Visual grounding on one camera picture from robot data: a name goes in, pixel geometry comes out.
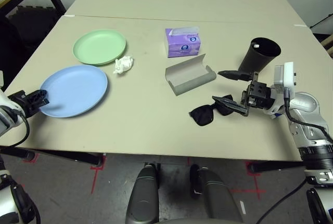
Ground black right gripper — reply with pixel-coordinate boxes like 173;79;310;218
211;70;276;118

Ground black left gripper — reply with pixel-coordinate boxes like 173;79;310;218
8;89;50;118

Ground black sunglasses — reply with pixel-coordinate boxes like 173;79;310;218
189;94;236;127

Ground blue plastic plate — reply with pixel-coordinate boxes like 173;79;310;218
40;64;109;118

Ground grey glasses case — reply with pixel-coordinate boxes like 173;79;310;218
165;54;217;97

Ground white tissue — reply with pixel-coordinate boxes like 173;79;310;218
112;55;135;75

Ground black plastic cup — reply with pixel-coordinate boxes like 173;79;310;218
237;37;282;75

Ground black table foot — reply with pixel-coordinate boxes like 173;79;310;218
247;160;305;175
32;150;103;167
0;146;36;161

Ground purple tissue pack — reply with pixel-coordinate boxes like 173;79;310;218
165;25;201;58

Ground black foam mat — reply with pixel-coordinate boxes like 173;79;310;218
7;5;65;53

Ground green plastic plate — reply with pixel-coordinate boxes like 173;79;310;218
72;29;127;67

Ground red floor tape mark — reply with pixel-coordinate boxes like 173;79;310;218
231;161;267;200
89;156;107;195

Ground grey robot right leg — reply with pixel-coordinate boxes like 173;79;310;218
189;164;245;224

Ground grey robot leg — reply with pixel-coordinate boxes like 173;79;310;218
189;164;245;224
125;163;161;224

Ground grey robot left leg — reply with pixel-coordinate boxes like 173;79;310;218
125;163;161;224

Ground grey robot waist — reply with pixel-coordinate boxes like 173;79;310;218
156;217;216;224

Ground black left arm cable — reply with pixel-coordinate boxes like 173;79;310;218
0;111;31;149

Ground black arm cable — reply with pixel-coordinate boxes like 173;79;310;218
256;87;333;224
0;111;31;149

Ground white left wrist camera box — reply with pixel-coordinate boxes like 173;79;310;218
0;70;14;110

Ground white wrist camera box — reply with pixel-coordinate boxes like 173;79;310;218
0;70;14;110
274;62;298;97

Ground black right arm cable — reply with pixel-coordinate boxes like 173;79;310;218
256;87;333;224

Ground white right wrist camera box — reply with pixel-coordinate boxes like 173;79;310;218
274;62;298;97

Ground wooden frame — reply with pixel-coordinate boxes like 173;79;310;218
321;35;333;58

